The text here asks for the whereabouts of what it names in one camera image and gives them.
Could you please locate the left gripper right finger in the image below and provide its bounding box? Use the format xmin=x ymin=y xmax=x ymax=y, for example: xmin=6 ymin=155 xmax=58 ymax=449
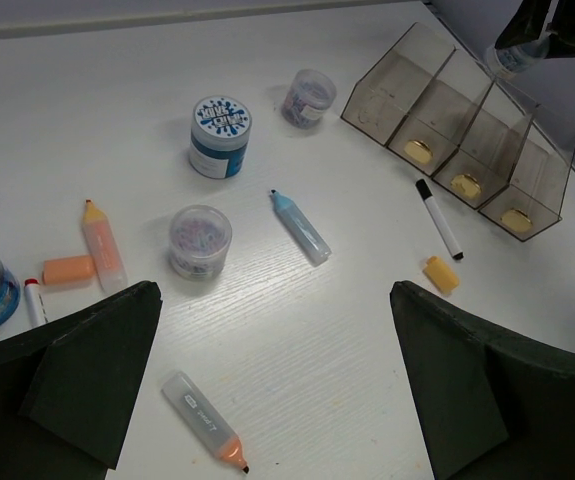
xmin=390 ymin=281 xmax=575 ymax=479

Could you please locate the orange highlighter cap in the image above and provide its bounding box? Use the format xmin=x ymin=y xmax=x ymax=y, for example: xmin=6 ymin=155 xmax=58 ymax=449
xmin=42 ymin=255 xmax=95 ymax=286

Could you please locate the clear four-compartment organizer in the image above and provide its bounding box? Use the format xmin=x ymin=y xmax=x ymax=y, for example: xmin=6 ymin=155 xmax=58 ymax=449
xmin=341 ymin=23 xmax=575 ymax=242

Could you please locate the yellow highlighter cap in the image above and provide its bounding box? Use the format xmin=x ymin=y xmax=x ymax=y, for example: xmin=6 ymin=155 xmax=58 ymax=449
xmin=423 ymin=256 xmax=460 ymax=295

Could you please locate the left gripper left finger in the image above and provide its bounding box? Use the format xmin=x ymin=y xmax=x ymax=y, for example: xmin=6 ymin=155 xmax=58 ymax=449
xmin=0 ymin=281 xmax=162 ymax=479

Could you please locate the clear paperclip jar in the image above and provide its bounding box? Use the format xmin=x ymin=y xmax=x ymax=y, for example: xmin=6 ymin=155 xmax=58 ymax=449
xmin=169 ymin=205 xmax=232 ymax=281
xmin=281 ymin=69 xmax=337 ymax=130
xmin=484 ymin=35 xmax=550 ymax=80

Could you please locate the red whiteboard marker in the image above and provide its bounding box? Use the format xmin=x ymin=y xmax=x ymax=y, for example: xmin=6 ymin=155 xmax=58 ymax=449
xmin=24 ymin=278 xmax=48 ymax=328

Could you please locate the black whiteboard marker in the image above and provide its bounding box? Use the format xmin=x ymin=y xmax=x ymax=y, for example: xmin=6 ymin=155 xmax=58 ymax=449
xmin=415 ymin=179 xmax=464 ymax=261

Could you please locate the orange highlighter upper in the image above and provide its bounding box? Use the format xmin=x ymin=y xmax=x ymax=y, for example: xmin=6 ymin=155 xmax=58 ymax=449
xmin=82 ymin=199 xmax=128 ymax=295

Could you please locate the blue highlighter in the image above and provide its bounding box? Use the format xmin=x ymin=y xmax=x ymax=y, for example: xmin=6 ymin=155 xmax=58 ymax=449
xmin=270 ymin=189 xmax=332 ymax=266

